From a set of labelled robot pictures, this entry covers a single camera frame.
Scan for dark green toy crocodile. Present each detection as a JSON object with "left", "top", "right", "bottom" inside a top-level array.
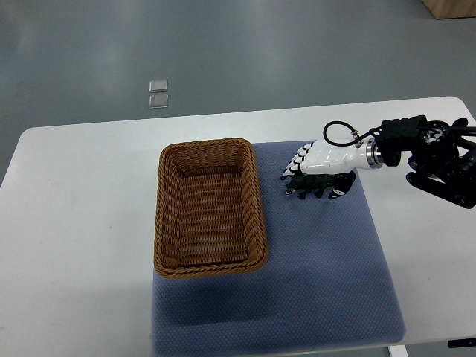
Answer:
[{"left": 286, "top": 174, "right": 337, "bottom": 200}]

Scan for brown wicker basket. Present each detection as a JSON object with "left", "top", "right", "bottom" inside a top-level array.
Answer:
[{"left": 153, "top": 138, "right": 268, "bottom": 279}]

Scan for blue grey fabric mat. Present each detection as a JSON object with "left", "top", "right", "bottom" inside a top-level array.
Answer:
[{"left": 151, "top": 141, "right": 405, "bottom": 356}]

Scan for wooden box corner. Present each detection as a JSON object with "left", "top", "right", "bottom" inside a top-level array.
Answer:
[{"left": 422, "top": 0, "right": 475, "bottom": 19}]

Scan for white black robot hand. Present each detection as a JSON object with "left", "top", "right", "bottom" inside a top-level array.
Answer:
[{"left": 281, "top": 138, "right": 384, "bottom": 200}]

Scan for black cable loop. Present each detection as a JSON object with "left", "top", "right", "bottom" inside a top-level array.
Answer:
[{"left": 322, "top": 120, "right": 382, "bottom": 147}]

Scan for black table control panel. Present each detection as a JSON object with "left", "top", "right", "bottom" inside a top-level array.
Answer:
[{"left": 447, "top": 338, "right": 476, "bottom": 349}]

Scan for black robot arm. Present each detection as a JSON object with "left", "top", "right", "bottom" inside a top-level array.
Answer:
[{"left": 373, "top": 115, "right": 475, "bottom": 209}]

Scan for upper clear floor tile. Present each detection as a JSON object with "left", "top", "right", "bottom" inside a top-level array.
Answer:
[{"left": 149, "top": 80, "right": 168, "bottom": 93}]

